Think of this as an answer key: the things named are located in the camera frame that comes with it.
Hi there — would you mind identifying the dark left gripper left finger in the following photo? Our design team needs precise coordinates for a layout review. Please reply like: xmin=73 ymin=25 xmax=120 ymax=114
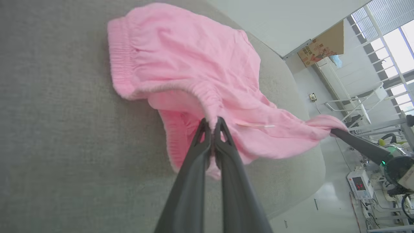
xmin=155 ymin=118 xmax=212 ymax=233

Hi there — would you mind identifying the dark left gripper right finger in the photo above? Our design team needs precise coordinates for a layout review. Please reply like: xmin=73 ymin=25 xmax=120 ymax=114
xmin=213 ymin=117 xmax=273 ymax=233

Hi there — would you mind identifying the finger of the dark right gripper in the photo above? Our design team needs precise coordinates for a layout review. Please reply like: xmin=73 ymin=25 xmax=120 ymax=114
xmin=330 ymin=128 xmax=390 ymax=165

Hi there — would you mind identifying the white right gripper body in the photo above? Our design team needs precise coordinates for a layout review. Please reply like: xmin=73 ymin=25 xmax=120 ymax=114
xmin=382 ymin=147 xmax=414 ymax=191

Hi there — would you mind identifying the pink cloth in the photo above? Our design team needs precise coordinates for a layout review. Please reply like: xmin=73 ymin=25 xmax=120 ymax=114
xmin=107 ymin=3 xmax=348 ymax=180

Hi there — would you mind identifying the yellow green object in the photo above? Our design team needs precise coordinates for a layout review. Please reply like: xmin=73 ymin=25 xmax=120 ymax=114
xmin=378 ymin=133 xmax=397 ymax=147

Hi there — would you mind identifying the white power supply red display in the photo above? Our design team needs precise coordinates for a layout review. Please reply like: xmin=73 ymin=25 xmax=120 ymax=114
xmin=347 ymin=169 xmax=374 ymax=200

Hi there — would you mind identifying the white metal rack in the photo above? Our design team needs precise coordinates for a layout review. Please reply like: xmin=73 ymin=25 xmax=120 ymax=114
xmin=315 ymin=19 xmax=414 ymax=123

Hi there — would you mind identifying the printed cardboard box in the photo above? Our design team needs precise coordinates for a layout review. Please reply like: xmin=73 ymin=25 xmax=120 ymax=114
xmin=297 ymin=20 xmax=344 ymax=68

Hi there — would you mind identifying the window with blinds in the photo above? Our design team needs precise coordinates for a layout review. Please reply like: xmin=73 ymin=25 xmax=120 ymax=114
xmin=351 ymin=0 xmax=414 ymax=114

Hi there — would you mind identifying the grey upholstered sofa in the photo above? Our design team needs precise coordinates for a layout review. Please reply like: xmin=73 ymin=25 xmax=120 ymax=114
xmin=0 ymin=0 xmax=326 ymax=233

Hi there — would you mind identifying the grey metal frame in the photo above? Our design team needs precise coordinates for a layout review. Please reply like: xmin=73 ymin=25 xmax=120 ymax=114
xmin=348 ymin=112 xmax=414 ymax=152

